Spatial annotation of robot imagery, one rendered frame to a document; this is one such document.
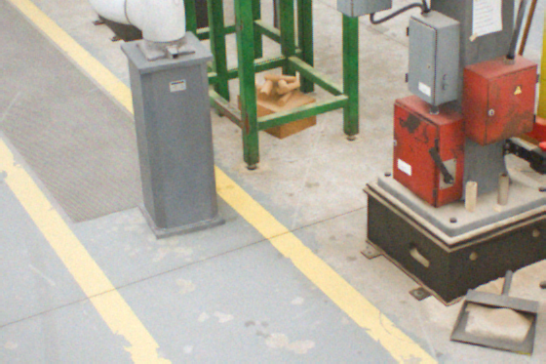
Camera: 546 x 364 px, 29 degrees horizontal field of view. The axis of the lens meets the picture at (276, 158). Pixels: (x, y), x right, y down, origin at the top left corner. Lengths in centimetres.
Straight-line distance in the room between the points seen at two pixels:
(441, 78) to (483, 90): 15
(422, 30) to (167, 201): 121
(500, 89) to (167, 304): 133
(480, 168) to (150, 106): 118
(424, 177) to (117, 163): 159
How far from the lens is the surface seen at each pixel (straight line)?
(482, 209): 364
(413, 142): 357
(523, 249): 377
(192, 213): 407
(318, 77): 482
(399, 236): 378
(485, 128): 344
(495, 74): 340
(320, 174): 445
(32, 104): 532
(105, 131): 495
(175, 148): 392
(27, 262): 405
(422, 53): 344
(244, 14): 421
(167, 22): 378
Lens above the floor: 212
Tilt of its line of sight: 27 degrees down
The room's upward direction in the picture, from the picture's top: 3 degrees counter-clockwise
